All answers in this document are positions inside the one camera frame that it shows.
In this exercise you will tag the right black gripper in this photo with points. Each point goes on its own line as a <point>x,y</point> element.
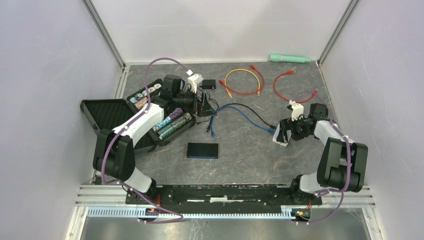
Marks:
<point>286,124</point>

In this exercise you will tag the black network switch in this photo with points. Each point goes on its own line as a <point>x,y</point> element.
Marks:
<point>202,150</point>

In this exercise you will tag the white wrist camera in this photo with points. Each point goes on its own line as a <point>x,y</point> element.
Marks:
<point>195,81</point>
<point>297,110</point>

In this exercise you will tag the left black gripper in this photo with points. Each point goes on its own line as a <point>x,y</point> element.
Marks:
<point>202,108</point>

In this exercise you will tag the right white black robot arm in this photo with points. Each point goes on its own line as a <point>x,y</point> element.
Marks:
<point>342,166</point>

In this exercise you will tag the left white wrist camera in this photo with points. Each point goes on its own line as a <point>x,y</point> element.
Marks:
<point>195,81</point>

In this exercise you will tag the white slotted cable duct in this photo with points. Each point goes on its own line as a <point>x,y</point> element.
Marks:
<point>144,213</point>

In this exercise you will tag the black power adapter with cord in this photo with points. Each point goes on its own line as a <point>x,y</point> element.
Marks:
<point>209,84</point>

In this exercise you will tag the black poker chip case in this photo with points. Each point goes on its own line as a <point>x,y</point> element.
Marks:
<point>110,113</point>

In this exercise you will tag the white plastic box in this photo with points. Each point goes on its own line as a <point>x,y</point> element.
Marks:
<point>282,137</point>

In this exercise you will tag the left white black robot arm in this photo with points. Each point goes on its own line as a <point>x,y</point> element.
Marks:
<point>114,154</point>

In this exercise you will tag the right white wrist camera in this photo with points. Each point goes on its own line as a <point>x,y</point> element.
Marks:
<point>297,110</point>

